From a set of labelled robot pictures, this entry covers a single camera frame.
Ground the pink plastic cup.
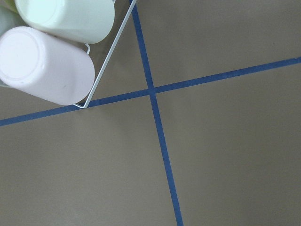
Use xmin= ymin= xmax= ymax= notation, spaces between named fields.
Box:
xmin=0 ymin=26 xmax=95 ymax=105

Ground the white wire cup rack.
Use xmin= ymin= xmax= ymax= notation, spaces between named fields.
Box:
xmin=74 ymin=0 xmax=137 ymax=109

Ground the pale green plastic cup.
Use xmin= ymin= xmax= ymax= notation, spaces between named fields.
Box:
xmin=15 ymin=0 xmax=115 ymax=44

